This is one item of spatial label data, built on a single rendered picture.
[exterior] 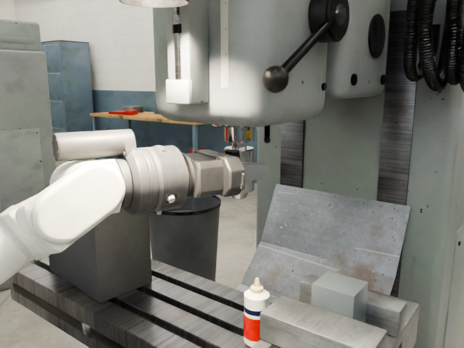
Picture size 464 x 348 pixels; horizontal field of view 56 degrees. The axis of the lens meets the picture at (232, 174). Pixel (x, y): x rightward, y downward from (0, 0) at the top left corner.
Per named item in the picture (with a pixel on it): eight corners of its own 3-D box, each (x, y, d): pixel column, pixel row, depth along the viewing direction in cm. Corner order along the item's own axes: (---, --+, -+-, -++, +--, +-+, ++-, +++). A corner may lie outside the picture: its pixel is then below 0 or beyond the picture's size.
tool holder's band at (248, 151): (260, 155, 65) (261, 148, 65) (235, 157, 63) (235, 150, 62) (242, 150, 69) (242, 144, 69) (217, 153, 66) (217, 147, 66)
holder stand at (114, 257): (99, 304, 81) (92, 201, 77) (49, 269, 96) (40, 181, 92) (152, 283, 89) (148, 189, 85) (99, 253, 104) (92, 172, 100)
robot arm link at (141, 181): (163, 215, 55) (71, 231, 49) (134, 207, 64) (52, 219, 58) (156, 126, 54) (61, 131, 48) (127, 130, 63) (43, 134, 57)
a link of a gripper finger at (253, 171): (264, 179, 66) (229, 184, 63) (264, 159, 66) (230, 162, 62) (270, 181, 65) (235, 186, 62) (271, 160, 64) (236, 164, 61)
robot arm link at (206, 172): (246, 146, 59) (165, 152, 52) (245, 213, 61) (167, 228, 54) (201, 136, 69) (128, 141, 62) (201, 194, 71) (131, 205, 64)
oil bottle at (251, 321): (259, 351, 67) (260, 286, 64) (238, 342, 69) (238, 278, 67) (273, 339, 70) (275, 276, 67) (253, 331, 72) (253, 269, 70)
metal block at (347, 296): (351, 338, 56) (354, 296, 55) (309, 323, 60) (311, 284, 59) (365, 321, 60) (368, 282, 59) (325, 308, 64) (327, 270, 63)
